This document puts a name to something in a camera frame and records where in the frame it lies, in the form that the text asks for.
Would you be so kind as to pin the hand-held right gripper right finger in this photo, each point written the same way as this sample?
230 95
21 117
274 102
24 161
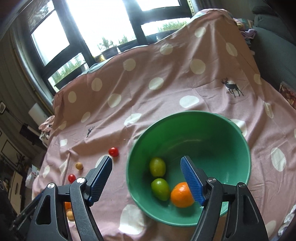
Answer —
192 180

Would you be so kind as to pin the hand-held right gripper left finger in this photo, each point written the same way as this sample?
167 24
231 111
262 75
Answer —
100 180

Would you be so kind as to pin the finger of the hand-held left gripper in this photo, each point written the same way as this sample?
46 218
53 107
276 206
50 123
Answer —
25 213

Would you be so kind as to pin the orange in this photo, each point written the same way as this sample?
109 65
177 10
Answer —
67 205
180 195

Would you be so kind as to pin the red cherry tomato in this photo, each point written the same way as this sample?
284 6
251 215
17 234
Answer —
113 151
72 178

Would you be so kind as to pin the bright green oval fruit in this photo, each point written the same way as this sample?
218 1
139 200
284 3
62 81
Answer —
160 188

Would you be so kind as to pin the yellow-green oval fruit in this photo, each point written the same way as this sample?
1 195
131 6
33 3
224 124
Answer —
157 166

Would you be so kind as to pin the green plastic bowl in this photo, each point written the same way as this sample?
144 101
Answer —
196 139

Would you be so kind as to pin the small yellow round fruit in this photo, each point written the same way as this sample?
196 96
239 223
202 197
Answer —
70 215
79 166

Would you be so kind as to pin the white cabinet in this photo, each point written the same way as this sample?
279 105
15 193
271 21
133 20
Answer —
16 185

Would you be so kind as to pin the white patterned bag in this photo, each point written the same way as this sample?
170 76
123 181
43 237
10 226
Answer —
31 176

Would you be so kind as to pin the floral pink cloth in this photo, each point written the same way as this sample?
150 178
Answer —
46 125

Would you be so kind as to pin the white cylinder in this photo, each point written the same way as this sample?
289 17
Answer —
38 113

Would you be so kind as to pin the white lace cloth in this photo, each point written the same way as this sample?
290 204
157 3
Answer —
289 220

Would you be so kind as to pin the pink polka-dot blanket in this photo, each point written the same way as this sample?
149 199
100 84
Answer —
185 69

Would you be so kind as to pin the potted plant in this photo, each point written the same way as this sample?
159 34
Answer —
109 52
126 46

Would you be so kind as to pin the brown patterned cushion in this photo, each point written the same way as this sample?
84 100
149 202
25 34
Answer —
288 95

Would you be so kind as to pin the grey sofa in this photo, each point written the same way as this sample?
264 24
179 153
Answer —
272 46

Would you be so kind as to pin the black-framed window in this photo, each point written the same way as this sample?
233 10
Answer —
136 27

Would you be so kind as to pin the pile of pastel clothes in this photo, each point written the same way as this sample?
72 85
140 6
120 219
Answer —
245 30

